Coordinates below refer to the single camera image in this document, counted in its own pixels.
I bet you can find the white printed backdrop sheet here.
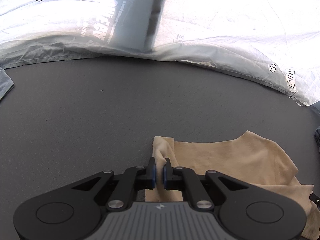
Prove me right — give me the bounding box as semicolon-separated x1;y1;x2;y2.
1;0;319;106

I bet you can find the beige sweatshirt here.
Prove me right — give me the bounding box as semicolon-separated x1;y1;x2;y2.
145;131;319;239

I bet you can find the light blue shirt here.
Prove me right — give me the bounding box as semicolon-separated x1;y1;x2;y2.
0;68;15;100

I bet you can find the black clothes pile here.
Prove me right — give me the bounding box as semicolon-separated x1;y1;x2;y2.
314;127;320;151

